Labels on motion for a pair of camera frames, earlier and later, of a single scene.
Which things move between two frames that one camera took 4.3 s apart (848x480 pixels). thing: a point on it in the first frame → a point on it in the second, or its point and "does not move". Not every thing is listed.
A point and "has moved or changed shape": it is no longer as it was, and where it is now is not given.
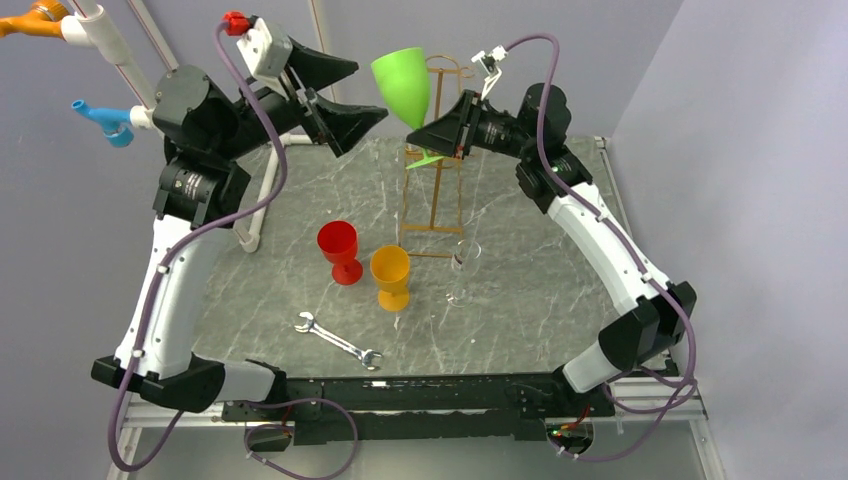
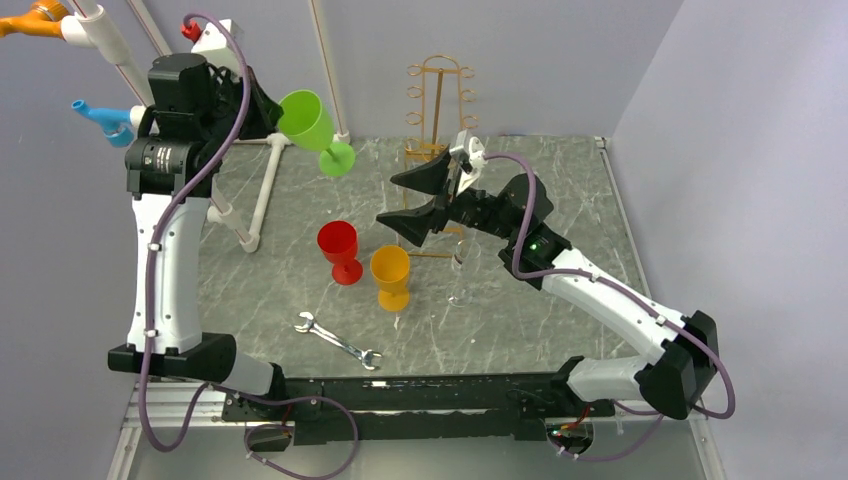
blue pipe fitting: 117,130 does not move
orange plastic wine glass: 390,268 does not move
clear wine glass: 465,261 does not move
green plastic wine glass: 404,78 has moved or changed shape
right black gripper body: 499,133 → 474,208
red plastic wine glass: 337,241 does not move
